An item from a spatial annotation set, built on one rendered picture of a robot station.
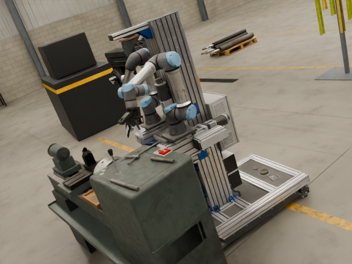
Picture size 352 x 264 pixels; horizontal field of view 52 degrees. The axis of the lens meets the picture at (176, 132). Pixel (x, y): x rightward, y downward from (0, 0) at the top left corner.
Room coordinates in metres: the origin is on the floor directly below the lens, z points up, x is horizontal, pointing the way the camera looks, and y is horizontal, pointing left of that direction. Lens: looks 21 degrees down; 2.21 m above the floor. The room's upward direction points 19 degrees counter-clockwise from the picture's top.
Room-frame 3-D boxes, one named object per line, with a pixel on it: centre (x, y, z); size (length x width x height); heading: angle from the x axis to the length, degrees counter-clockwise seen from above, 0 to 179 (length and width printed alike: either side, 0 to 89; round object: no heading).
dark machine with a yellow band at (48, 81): (8.11, 1.70, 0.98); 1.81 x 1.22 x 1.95; 22
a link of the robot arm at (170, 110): (2.74, -0.03, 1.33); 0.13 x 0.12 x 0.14; 48
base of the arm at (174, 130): (2.74, -0.02, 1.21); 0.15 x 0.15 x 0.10
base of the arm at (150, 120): (3.20, 0.17, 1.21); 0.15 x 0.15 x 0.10
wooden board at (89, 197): (2.70, 0.68, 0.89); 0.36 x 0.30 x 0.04; 122
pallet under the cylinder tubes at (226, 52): (10.90, -2.45, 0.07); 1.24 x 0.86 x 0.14; 116
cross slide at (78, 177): (3.03, 0.87, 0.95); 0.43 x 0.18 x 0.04; 122
